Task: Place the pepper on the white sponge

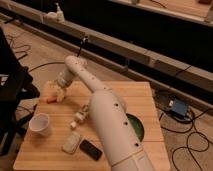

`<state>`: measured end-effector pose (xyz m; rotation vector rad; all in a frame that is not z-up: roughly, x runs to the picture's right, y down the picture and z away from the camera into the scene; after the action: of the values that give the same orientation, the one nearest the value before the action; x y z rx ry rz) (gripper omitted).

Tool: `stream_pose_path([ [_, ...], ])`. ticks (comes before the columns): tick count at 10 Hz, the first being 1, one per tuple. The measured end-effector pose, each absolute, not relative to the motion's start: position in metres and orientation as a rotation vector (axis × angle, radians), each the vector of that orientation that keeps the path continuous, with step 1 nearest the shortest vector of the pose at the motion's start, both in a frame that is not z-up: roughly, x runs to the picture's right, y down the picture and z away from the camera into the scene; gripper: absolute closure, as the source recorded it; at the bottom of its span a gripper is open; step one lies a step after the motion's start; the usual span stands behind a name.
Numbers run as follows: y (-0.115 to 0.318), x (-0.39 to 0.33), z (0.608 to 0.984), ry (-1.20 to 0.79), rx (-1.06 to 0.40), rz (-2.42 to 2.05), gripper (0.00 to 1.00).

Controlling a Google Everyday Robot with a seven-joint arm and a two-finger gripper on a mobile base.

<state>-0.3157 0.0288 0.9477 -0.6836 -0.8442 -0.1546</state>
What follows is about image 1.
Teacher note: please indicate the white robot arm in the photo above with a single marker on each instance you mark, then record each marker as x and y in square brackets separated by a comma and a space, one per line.
[107, 110]

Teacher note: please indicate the white tube bottle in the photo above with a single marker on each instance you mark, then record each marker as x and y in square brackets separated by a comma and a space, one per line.
[79, 117]

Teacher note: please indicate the white object on ledge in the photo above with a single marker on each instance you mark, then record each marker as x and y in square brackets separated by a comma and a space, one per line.
[58, 15]

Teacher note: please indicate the black smartphone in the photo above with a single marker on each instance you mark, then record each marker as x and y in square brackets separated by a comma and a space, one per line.
[90, 150]

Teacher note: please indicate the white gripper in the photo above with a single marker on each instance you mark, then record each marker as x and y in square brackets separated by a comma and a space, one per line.
[64, 80]

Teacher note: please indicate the black chair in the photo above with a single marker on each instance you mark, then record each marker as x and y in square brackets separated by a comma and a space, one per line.
[15, 85]

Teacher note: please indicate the white paper cup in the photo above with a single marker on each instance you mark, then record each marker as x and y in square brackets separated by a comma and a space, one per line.
[40, 124]

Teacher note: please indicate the white sponge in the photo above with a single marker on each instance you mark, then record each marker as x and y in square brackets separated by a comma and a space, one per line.
[72, 142]

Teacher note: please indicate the blue power box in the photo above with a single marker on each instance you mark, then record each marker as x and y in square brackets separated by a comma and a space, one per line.
[178, 108]

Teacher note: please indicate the green bowl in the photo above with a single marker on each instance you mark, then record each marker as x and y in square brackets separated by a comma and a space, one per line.
[137, 125]

